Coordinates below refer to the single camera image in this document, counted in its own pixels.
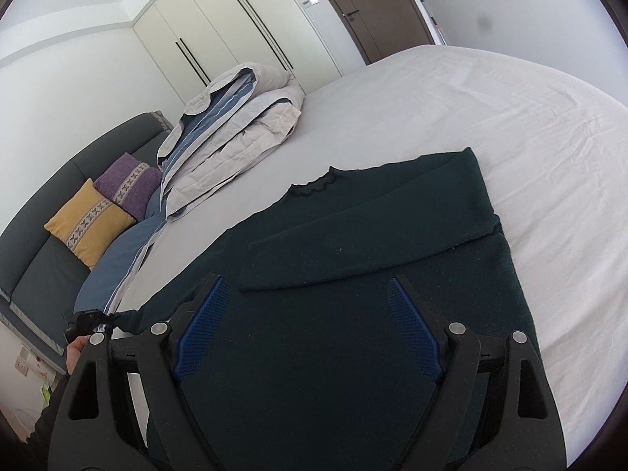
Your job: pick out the dark grey sofa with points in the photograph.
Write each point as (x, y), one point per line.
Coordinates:
(40, 277)

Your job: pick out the dark green knit sweater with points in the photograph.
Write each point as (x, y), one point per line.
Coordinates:
(308, 369)

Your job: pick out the dark brown door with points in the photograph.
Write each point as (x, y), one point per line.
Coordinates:
(381, 28)

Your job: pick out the person's left hand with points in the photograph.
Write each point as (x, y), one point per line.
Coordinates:
(74, 351)

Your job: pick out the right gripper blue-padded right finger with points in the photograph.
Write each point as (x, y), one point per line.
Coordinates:
(418, 326)

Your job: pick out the purple patterned cushion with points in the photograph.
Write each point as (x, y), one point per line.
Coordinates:
(129, 183)

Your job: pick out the yellow patterned cushion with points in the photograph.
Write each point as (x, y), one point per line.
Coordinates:
(88, 223)

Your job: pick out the cream wardrobe with black handles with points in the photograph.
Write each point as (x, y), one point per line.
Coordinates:
(194, 41)

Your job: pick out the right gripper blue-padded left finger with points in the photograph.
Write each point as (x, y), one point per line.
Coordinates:
(194, 326)

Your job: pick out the white bed sheet mattress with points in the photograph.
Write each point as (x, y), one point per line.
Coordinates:
(552, 151)

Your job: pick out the blue bed sheet edge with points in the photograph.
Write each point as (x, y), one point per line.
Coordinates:
(106, 284)

